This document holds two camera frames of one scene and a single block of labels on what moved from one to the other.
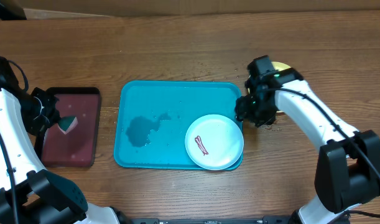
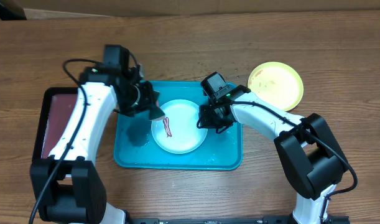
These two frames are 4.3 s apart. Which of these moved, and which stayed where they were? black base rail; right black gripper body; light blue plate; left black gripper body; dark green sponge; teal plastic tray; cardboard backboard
Moved: dark green sponge; light blue plate; left black gripper body; right black gripper body
Stayed: black base rail; teal plastic tray; cardboard backboard
